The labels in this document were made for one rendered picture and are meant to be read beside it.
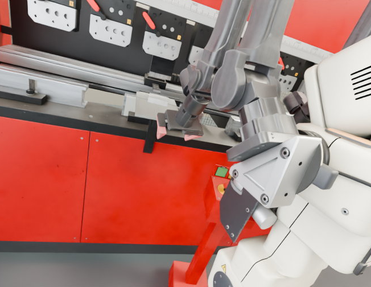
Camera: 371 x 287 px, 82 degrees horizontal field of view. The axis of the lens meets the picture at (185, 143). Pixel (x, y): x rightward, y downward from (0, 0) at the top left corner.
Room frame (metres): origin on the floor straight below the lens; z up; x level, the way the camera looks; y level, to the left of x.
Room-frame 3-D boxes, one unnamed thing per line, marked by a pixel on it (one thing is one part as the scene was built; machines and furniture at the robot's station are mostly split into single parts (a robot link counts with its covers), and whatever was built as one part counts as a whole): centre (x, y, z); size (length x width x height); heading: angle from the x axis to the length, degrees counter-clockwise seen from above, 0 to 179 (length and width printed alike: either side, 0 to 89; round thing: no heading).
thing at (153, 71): (0.99, 0.21, 1.13); 0.10 x 0.02 x 0.10; 109
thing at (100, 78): (1.40, -0.08, 0.93); 2.30 x 0.14 x 0.10; 109
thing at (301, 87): (1.23, -0.53, 1.26); 0.15 x 0.09 x 0.17; 109
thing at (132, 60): (1.40, 0.59, 1.12); 1.13 x 0.02 x 0.44; 109
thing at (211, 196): (0.75, -0.27, 0.75); 0.20 x 0.16 x 0.18; 100
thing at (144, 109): (0.85, 0.16, 1.00); 0.26 x 0.18 x 0.01; 19
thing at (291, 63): (1.17, -0.34, 1.26); 0.15 x 0.09 x 0.17; 109
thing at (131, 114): (0.95, 0.15, 0.89); 0.30 x 0.05 x 0.03; 109
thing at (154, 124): (0.81, 0.15, 0.88); 0.14 x 0.04 x 0.22; 19
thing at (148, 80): (1.14, 0.25, 1.01); 0.26 x 0.12 x 0.05; 19
